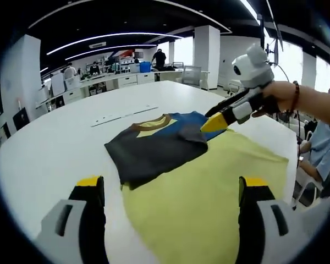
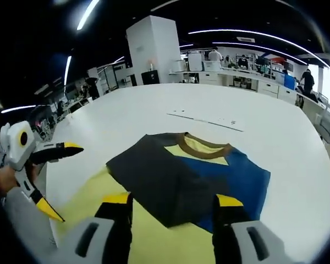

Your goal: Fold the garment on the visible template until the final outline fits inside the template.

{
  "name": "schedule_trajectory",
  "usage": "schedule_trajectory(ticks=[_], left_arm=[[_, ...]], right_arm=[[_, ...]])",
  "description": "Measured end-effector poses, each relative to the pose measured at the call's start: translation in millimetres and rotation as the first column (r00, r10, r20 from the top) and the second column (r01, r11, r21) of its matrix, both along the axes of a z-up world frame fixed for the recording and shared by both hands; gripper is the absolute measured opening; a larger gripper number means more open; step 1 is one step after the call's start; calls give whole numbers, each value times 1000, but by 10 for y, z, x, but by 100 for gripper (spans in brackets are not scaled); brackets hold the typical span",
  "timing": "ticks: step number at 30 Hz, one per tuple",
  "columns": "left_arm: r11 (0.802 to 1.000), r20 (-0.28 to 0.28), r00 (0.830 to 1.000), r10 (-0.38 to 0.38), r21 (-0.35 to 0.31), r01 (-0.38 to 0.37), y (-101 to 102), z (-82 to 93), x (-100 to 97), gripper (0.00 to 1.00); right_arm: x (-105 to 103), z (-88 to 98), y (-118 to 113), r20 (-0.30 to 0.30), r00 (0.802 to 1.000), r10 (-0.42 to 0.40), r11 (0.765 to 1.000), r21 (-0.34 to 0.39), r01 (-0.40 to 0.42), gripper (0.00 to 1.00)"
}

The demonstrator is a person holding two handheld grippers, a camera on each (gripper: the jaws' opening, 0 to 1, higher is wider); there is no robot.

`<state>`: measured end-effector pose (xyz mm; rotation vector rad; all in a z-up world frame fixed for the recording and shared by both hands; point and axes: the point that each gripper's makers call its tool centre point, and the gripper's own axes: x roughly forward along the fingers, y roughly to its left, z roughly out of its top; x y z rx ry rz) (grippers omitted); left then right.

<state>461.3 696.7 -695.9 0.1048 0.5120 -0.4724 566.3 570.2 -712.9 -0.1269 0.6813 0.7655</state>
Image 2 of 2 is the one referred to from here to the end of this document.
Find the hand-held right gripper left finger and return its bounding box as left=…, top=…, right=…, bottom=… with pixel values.
left=42, top=192, right=134, bottom=264

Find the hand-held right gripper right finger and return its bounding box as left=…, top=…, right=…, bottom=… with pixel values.
left=212, top=194, right=293, bottom=264

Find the yellow garment with dark sleeves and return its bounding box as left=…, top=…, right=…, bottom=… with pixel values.
left=53, top=131, right=272, bottom=264

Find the white template strip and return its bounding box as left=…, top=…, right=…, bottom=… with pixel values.
left=166, top=109, right=246, bottom=133

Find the person's left hand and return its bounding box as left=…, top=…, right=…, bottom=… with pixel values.
left=0, top=159, right=40, bottom=196

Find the short ceiling light strip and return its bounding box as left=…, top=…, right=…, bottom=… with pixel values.
left=76, top=0, right=100, bottom=31
left=63, top=55, right=73, bottom=86

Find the black cabinet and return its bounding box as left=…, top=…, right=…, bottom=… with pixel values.
left=141, top=70, right=160, bottom=86

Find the white square column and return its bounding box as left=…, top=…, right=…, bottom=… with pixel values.
left=125, top=15, right=181, bottom=86

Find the grey office chair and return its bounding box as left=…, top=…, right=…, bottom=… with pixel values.
left=315, top=92, right=330, bottom=144

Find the long white counter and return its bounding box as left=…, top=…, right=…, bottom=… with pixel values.
left=168, top=69, right=298, bottom=106

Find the white appliance box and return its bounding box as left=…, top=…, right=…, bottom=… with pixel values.
left=188, top=52, right=203, bottom=72

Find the white plastic crate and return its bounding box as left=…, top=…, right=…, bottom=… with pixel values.
left=202, top=60, right=219, bottom=73

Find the long curved ceiling light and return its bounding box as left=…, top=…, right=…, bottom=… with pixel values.
left=187, top=27, right=328, bottom=67

